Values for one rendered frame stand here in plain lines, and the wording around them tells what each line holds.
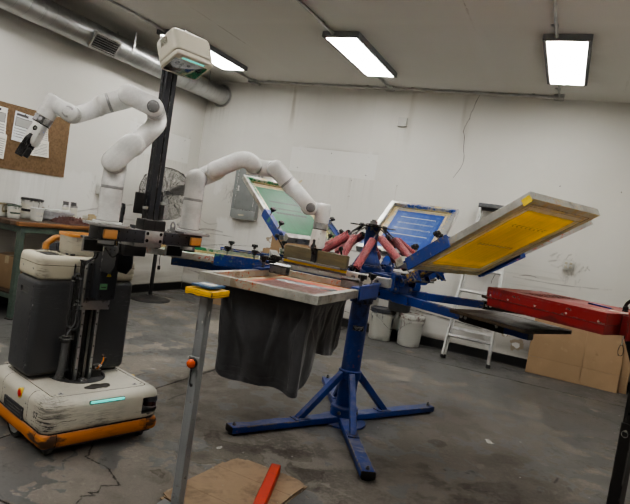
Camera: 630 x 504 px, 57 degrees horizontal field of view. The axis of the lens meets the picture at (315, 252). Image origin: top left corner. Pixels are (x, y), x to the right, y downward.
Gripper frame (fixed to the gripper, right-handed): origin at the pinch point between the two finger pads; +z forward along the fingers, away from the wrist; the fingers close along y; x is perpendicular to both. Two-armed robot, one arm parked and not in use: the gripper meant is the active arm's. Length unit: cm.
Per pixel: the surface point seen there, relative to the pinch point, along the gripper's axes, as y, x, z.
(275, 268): 0.6, -21.5, 9.3
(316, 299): 59, 29, 12
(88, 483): 79, -55, 110
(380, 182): -413, -108, -78
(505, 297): -5, 95, 1
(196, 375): 78, -9, 50
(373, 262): -80, 6, 1
